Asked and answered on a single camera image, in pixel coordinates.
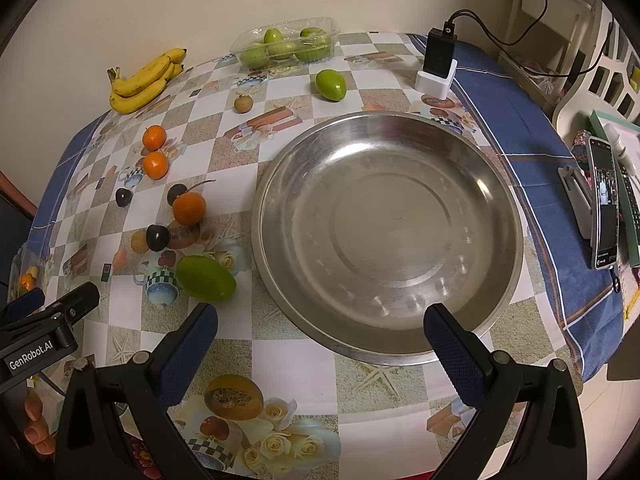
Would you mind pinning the white shelf unit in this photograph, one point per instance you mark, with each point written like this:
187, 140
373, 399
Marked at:
546, 46

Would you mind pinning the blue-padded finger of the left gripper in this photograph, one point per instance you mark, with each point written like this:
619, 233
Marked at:
21, 307

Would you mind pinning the bag of small fruits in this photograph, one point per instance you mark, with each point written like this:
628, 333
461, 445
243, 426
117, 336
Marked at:
27, 277

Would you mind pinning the black charger block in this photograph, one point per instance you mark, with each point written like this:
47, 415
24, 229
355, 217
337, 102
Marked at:
439, 50

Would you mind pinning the large orange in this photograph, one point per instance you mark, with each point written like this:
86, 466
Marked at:
189, 208

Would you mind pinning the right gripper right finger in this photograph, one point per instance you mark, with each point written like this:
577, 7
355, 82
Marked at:
550, 442

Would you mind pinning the patterned checkered tablecloth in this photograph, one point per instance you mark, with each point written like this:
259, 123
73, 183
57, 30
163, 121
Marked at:
267, 401

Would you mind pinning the white charger dock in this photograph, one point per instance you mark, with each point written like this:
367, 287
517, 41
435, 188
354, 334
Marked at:
433, 85

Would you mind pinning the person's left hand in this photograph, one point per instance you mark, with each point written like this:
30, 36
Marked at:
36, 430

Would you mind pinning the green book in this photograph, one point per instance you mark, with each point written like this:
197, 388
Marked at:
624, 140

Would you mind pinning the yellow banana bunch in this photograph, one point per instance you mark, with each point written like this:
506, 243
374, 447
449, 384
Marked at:
130, 94

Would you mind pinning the brown longan fruit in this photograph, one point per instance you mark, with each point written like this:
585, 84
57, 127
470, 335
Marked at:
243, 104

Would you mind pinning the large steel bowl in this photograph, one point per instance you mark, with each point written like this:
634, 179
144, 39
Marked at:
364, 221

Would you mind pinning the blue cloth table cover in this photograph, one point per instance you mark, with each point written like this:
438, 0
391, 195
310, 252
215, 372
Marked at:
489, 107

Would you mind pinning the clear plastic fruit tray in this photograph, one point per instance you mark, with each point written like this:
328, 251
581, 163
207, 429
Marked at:
308, 40

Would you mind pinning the dark cherry with stem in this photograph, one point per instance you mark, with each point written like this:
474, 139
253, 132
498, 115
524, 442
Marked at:
179, 189

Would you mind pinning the green mango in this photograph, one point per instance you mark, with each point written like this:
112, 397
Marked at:
205, 279
331, 85

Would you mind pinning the small orange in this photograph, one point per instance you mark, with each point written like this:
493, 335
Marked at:
155, 165
154, 138

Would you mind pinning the grey phone stand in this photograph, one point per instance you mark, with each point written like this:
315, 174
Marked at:
579, 194

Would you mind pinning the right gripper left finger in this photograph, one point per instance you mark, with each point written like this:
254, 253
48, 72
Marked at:
93, 442

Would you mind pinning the white plastic chair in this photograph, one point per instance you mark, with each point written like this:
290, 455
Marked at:
608, 87

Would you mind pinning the smartphone on stand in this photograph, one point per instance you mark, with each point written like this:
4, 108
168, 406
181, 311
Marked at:
604, 208

